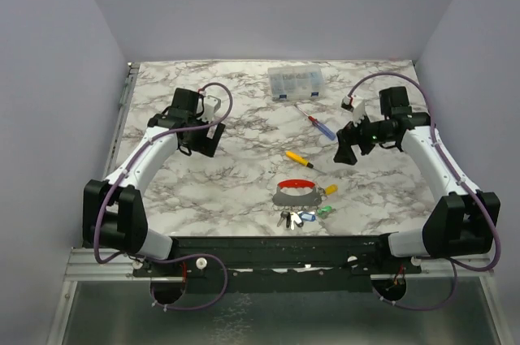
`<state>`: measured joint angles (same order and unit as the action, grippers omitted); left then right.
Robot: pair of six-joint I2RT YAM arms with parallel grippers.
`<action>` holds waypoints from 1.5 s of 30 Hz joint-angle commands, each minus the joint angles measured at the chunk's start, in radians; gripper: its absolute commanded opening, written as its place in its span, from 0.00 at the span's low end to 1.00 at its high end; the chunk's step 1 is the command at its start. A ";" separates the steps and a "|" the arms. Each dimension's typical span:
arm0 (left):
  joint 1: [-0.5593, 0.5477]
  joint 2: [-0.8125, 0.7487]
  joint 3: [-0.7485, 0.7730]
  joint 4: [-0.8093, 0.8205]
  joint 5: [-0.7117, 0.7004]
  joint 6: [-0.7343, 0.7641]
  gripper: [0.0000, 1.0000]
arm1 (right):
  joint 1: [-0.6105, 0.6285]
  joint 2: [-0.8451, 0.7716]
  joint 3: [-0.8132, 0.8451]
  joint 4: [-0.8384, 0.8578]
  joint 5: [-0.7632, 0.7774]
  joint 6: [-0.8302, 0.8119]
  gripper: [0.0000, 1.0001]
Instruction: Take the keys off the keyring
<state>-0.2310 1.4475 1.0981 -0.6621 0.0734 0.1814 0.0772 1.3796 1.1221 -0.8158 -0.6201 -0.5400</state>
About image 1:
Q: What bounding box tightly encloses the aluminium frame rail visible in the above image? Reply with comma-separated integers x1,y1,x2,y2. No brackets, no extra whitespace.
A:
64,248,495,282

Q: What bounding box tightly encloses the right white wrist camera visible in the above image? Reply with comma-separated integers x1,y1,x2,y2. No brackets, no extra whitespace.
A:
341,96,367,127

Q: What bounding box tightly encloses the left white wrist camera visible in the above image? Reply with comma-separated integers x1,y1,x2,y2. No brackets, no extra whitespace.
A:
200,95,222,123

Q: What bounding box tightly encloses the purple cable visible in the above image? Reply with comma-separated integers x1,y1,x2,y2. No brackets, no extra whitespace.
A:
93,82,234,265
348,71,501,271

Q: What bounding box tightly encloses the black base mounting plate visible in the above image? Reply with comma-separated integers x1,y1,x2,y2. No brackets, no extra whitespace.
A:
133,234,423,294

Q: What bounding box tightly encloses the left side metal rail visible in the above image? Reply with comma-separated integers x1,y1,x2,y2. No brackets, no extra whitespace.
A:
103,63,140,176

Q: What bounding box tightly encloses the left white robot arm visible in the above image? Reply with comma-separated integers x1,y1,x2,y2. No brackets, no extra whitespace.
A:
82,88,225,276

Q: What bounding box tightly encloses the yellow key tag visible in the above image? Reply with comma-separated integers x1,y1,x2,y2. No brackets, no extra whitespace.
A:
318,184,338,196

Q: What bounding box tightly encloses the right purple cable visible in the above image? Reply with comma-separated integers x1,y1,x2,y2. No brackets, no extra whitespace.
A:
348,71,501,271

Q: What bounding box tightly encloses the clear plastic screw box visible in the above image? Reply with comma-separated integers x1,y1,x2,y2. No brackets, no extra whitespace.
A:
267,64,325,101

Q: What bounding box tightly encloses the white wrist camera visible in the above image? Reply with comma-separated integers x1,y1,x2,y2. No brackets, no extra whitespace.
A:
200,95,222,123
341,96,367,127

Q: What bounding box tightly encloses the yellow handled screwdriver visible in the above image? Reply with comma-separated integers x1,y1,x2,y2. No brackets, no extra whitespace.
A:
285,151,323,174

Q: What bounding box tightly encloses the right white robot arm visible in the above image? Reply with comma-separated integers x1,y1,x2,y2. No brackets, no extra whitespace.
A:
334,87,501,273

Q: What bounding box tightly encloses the blue key tag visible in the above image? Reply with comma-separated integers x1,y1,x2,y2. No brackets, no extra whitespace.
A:
297,211,316,223

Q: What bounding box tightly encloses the red blue screwdriver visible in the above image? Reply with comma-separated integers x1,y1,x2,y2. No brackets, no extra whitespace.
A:
295,105,336,140

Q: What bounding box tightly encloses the green key tag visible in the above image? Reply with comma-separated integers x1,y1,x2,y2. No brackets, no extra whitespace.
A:
317,206,333,217

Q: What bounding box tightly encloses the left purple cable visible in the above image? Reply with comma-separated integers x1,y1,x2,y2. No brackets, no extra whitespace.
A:
93,82,234,265

